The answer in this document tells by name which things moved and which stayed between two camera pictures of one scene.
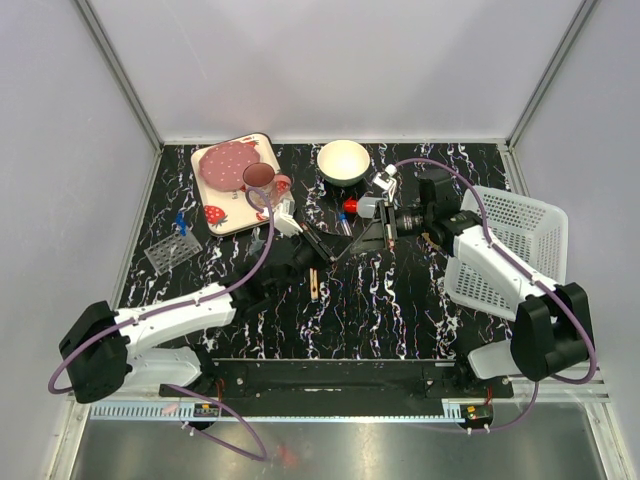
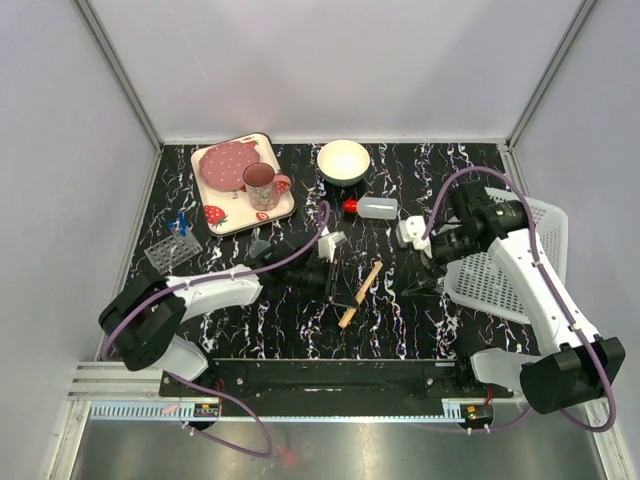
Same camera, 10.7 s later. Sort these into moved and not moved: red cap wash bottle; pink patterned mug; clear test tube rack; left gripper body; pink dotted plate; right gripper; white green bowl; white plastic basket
Moved: right gripper; left gripper body
Not moved: white plastic basket; clear test tube rack; red cap wash bottle; white green bowl; pink dotted plate; pink patterned mug
